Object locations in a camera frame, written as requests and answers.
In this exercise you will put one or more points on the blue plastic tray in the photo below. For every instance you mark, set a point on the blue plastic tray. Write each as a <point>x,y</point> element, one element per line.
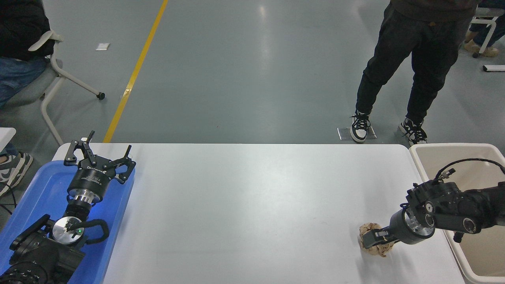
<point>43,189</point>

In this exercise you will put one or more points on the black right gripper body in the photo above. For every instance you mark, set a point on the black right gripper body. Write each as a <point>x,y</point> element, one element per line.
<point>402,228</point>

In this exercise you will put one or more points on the white frame chair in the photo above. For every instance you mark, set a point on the white frame chair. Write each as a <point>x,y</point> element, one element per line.
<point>489,21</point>

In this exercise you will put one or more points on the person's grey sneaker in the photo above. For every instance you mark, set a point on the person's grey sneaker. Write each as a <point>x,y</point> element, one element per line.
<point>14,169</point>

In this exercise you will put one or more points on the metal floor plate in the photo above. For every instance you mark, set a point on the metal floor plate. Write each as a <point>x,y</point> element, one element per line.
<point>344,133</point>
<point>372,132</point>

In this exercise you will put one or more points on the white grey wheeled chair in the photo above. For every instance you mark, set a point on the white grey wheeled chair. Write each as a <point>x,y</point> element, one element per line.
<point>53,71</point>

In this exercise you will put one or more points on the tan paper ball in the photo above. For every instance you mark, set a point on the tan paper ball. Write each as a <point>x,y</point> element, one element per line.
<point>378,250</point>

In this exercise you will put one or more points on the standing person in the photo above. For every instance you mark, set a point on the standing person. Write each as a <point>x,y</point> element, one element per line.
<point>418,47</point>

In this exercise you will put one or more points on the white bar on floor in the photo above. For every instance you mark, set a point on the white bar on floor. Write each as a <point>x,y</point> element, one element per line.
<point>494,68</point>

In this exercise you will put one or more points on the large pale bin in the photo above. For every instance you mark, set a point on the large pale bin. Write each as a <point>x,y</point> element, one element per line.
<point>477,256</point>

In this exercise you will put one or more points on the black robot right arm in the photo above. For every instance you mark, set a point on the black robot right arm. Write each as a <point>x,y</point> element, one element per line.
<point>461,209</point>

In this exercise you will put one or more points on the person with tan shoes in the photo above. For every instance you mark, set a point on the person with tan shoes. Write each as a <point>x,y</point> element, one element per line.
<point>483,45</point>

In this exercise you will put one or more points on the white side table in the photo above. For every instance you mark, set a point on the white side table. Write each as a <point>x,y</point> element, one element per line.
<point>5,136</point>

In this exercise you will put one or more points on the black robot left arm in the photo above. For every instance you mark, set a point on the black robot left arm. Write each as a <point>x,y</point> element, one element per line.
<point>39,256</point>

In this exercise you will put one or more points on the seated person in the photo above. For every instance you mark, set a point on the seated person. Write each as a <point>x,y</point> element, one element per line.
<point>19,35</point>

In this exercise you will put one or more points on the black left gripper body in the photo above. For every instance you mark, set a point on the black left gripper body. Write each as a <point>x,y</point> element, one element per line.
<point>91,179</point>

